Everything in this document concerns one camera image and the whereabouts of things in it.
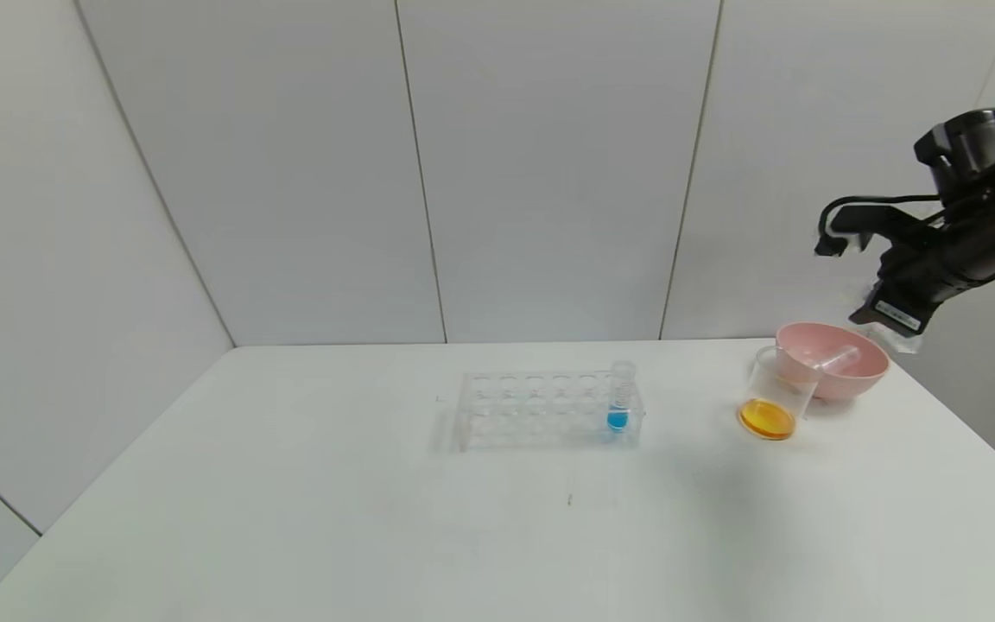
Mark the clear plastic beaker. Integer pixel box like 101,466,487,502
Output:
737,346,821,442

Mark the black camera cable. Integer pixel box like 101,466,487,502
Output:
814,194,952,257

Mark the test tube with red pigment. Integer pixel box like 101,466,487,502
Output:
814,345,862,375

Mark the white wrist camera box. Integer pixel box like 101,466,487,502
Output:
814,226,872,258

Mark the clear plastic test tube rack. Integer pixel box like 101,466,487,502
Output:
454,370,645,452

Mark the pink bowl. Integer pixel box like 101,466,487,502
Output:
775,322,890,402

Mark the test tube with blue pigment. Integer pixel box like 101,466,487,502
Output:
607,361,637,434

